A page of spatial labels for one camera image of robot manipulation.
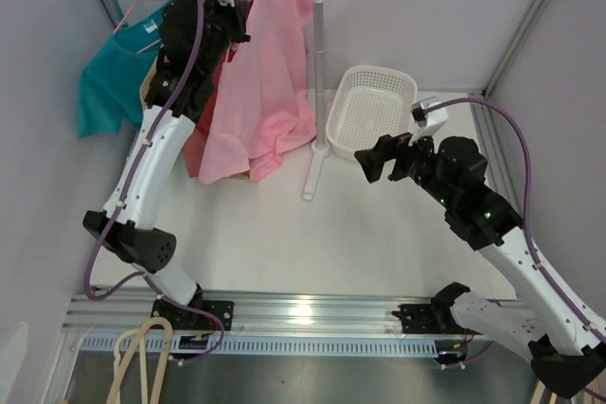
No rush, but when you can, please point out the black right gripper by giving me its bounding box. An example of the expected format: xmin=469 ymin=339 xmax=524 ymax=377
xmin=354 ymin=124 xmax=456 ymax=210

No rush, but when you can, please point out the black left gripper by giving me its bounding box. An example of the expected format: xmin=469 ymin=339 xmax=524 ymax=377
xmin=191 ymin=0 xmax=251 ymax=78

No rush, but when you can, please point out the pink t-shirt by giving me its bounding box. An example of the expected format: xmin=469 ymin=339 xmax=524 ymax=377
xmin=198 ymin=0 xmax=316 ymax=184

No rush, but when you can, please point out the coral red t-shirt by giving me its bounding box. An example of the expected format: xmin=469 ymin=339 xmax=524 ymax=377
xmin=182 ymin=54 xmax=228 ymax=184

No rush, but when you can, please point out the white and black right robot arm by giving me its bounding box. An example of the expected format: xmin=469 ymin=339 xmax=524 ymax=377
xmin=354 ymin=133 xmax=605 ymax=398

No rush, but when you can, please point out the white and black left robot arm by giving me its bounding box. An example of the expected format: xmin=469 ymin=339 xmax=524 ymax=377
xmin=82 ymin=0 xmax=250 ymax=329

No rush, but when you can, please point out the tan t-shirt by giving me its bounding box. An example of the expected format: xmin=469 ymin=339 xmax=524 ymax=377
xmin=140 ymin=62 xmax=252 ymax=183

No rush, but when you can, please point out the teal t-shirt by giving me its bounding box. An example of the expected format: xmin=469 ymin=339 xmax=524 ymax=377
xmin=78 ymin=7 xmax=165 ymax=138

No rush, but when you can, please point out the white perforated plastic basket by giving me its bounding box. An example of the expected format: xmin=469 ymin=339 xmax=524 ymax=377
xmin=326 ymin=65 xmax=418 ymax=161

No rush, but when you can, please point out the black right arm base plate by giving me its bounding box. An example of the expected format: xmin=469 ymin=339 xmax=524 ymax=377
xmin=391 ymin=304 xmax=466 ymax=335

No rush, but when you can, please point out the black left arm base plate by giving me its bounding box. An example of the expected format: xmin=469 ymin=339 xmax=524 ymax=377
xmin=151 ymin=288 xmax=236 ymax=332

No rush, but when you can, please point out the aluminium mounting rail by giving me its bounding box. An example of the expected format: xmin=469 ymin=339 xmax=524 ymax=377
xmin=62 ymin=288 xmax=430 ymax=337

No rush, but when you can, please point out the white slotted cable duct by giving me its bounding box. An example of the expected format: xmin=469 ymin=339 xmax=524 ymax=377
xmin=78 ymin=333 xmax=439 ymax=358

